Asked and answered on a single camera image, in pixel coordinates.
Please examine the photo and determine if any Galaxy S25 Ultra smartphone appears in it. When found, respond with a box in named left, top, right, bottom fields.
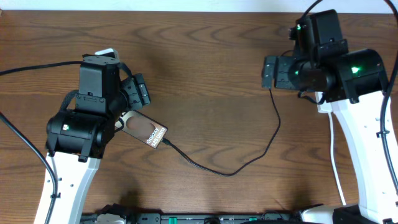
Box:
left=115, top=111, right=168, bottom=149

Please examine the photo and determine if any black phone charging cable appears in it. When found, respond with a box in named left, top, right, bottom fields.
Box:
left=161, top=88, right=282, bottom=177

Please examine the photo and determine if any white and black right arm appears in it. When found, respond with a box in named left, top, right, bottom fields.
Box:
left=262, top=10, right=397, bottom=223

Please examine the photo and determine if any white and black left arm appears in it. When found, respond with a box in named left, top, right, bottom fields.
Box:
left=34, top=49, right=150, bottom=223

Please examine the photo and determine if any white power strip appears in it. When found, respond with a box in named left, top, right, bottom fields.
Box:
left=315, top=91, right=333, bottom=114

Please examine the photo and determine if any white power strip cord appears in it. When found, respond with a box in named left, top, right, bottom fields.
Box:
left=328, top=112, right=348, bottom=206

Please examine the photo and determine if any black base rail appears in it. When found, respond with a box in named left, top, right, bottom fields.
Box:
left=80, top=203, right=302, bottom=224

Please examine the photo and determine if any black left camera cable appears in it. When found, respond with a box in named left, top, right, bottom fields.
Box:
left=0, top=60, right=85, bottom=224

